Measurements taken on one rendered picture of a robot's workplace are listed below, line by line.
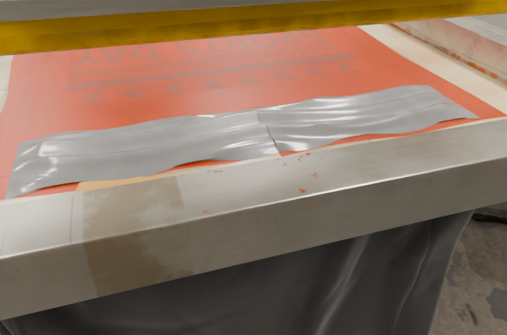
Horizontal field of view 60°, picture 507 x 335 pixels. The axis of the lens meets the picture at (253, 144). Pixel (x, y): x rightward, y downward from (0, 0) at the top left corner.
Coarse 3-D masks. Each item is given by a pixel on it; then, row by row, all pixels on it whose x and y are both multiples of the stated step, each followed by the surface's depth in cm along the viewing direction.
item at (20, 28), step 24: (336, 0) 27; (360, 0) 27; (384, 0) 28; (408, 0) 28; (432, 0) 29; (456, 0) 30; (480, 0) 30; (0, 24) 22; (24, 24) 22; (48, 24) 22; (72, 24) 23; (96, 24) 23; (120, 24) 24; (144, 24) 24; (168, 24) 24
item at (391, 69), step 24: (360, 48) 51; (384, 48) 51; (360, 72) 44; (384, 72) 44; (408, 72) 45; (264, 96) 40; (288, 96) 40; (312, 96) 40; (336, 96) 40; (456, 96) 40; (456, 120) 36; (336, 144) 33
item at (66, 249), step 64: (128, 192) 22; (192, 192) 22; (256, 192) 22; (320, 192) 22; (384, 192) 23; (448, 192) 25; (0, 256) 18; (64, 256) 19; (128, 256) 20; (192, 256) 22; (256, 256) 23; (0, 320) 20
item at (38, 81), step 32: (32, 64) 45; (64, 64) 45; (32, 96) 39; (64, 96) 39; (192, 96) 39; (224, 96) 39; (0, 128) 34; (32, 128) 34; (64, 128) 34; (96, 128) 34; (0, 160) 30; (224, 160) 31; (0, 192) 27; (32, 192) 27
